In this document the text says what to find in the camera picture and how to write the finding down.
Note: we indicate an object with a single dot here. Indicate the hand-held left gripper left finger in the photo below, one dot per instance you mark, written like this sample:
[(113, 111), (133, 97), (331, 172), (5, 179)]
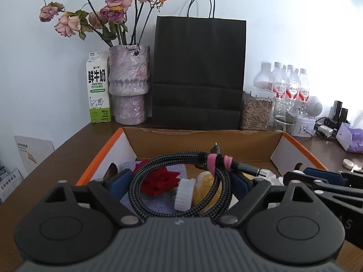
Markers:
[(120, 182)]

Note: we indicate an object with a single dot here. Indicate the clear jar of seeds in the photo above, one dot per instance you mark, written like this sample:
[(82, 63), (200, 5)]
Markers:
[(255, 113)]

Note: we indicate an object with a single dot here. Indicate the white plastic wheel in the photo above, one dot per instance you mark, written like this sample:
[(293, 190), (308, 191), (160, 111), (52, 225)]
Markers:
[(184, 194)]

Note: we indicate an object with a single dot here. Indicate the white printed tin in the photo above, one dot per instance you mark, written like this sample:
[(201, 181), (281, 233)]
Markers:
[(303, 126)]

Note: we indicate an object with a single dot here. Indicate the black paper bag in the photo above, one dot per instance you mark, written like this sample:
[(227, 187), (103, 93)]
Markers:
[(198, 73)]

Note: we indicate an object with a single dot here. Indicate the purple cloth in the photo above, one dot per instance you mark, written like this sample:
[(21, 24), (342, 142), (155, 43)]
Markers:
[(158, 201)]

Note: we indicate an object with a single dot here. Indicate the black stand device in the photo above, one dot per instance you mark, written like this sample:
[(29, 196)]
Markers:
[(340, 112)]

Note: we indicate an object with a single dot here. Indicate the white round device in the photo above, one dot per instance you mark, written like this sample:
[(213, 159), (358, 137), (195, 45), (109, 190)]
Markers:
[(315, 104)]

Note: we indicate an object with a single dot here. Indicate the red label water bottle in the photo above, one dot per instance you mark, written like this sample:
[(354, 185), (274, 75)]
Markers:
[(262, 79), (292, 86), (279, 82), (304, 89)]

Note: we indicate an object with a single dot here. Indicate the red artificial flower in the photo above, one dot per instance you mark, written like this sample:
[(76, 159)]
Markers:
[(160, 181)]

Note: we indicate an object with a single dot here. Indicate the clear drinking glass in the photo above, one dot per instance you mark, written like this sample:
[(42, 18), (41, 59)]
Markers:
[(285, 113)]

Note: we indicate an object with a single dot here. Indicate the red cardboard box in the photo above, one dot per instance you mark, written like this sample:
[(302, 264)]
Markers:
[(170, 144)]

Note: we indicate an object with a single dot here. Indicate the green white milk carton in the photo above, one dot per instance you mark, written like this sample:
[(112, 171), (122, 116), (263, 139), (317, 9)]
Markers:
[(97, 90)]

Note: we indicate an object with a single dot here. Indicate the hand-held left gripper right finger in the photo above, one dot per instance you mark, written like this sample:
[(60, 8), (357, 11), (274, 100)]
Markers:
[(241, 187)]

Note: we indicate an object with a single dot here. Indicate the dark brown case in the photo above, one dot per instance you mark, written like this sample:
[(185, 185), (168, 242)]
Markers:
[(111, 174)]

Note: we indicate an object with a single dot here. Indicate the yellow sponge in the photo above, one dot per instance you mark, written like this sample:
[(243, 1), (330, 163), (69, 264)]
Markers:
[(205, 189)]

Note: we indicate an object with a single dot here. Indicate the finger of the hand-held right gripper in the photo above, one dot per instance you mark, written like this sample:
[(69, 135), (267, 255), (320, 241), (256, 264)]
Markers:
[(323, 174), (334, 188)]

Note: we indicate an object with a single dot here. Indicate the white card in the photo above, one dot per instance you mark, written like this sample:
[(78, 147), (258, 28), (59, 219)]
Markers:
[(35, 155)]

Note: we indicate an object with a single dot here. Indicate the purple textured vase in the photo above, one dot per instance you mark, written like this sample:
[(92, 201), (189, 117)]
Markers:
[(129, 85)]

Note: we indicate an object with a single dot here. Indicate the purple tissue box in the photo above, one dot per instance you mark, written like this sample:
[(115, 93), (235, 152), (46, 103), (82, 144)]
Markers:
[(350, 138)]

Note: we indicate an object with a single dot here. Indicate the dried pink rose bouquet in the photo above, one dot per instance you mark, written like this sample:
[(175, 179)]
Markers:
[(113, 2)]

